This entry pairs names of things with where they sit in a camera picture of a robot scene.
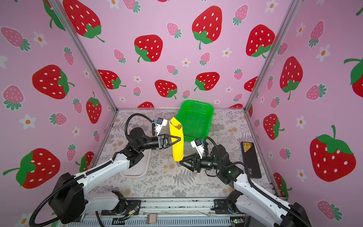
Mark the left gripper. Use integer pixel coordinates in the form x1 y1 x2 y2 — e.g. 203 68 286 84
137 135 179 153

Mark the yellow paper napkin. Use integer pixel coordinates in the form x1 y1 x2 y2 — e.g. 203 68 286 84
169 117 184 162

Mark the green plastic basket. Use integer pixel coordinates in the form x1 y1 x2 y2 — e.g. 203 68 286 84
176 100 214 142

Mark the white rectangular tray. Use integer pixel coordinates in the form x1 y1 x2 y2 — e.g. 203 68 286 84
120 149 151 178

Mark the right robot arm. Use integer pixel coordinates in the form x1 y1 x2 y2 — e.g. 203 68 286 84
180 137 311 227

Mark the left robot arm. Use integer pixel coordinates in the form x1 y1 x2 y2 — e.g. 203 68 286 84
28 113 184 227

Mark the black box yellow label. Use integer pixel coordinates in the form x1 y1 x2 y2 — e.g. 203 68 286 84
241 142 262 179

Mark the small pink block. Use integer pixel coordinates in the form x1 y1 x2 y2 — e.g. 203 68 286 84
147 213 157 225

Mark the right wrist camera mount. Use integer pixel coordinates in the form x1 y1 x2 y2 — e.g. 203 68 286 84
191 139 205 159

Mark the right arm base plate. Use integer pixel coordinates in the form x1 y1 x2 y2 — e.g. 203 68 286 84
210 199 247 215

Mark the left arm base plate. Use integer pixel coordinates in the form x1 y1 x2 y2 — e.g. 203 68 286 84
101 200 141 216

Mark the aluminium rail frame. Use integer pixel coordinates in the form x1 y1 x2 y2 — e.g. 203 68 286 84
68 198 254 227

